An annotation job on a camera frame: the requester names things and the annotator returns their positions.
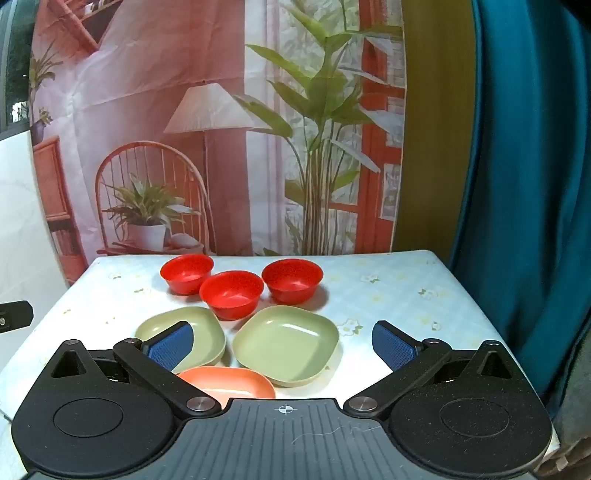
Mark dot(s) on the green square plate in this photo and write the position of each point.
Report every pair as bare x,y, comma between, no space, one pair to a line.
205,330
286,344

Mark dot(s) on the printed backdrop cloth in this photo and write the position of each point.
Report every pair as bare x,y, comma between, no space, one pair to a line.
184,115

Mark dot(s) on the red plastic bowl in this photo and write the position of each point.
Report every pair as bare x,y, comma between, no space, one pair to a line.
232,295
292,280
186,273

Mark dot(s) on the teal curtain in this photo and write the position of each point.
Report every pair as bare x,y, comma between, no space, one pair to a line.
531,184

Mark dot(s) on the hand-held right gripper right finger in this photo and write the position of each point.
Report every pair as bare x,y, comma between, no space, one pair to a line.
393,345

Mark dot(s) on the floral tablecloth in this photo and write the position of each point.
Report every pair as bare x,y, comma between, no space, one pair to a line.
397,295

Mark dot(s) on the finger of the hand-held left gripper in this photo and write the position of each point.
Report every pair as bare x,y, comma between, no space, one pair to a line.
16,316

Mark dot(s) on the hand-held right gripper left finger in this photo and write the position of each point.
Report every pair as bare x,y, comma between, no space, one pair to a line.
170,347

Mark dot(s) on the orange square plate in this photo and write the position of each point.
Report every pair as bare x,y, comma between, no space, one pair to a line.
231,383

